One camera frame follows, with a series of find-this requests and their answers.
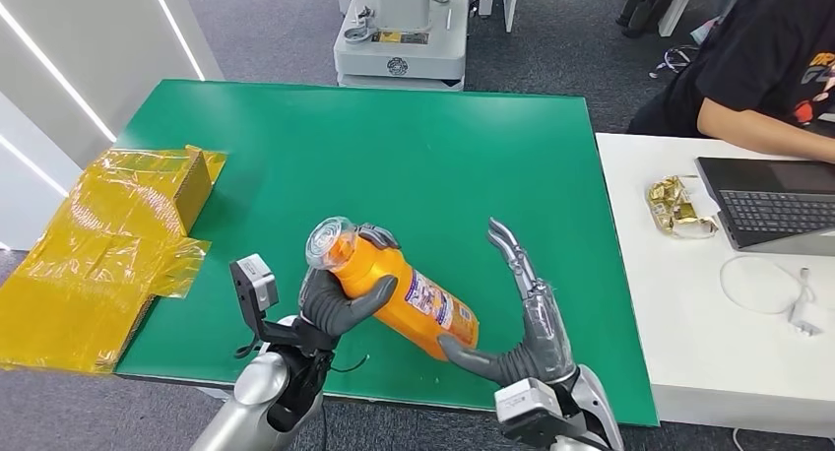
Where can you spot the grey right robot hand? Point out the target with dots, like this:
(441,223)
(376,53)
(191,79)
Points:
(545,343)

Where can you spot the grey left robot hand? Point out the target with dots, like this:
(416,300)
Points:
(326,304)

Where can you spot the orange plastic bottle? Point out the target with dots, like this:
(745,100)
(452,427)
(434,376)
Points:
(424,321)

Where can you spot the person's forearm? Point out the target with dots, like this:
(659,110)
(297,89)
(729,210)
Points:
(757,131)

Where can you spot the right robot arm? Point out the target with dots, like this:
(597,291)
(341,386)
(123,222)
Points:
(597,402)

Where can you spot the white desk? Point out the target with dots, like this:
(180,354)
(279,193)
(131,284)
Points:
(691,343)

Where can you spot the green table mat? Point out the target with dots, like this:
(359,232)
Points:
(391,161)

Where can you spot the gold foil wrapper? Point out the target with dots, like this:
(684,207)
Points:
(672,206)

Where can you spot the yellow taped cardboard box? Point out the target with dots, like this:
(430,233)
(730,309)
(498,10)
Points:
(98,239)

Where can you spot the dark grey laptop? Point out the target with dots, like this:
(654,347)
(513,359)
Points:
(770,213)

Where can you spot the white lift-column robot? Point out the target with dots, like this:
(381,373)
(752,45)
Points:
(404,43)

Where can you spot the white furniture panel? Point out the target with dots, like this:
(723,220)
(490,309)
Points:
(511,1)

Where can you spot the person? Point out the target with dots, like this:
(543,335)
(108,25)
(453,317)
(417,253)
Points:
(750,63)

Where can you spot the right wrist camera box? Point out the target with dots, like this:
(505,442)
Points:
(528,402)

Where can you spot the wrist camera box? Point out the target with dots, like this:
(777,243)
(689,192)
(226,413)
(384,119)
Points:
(528,402)
(257,282)

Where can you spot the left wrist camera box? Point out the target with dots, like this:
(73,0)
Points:
(257,282)

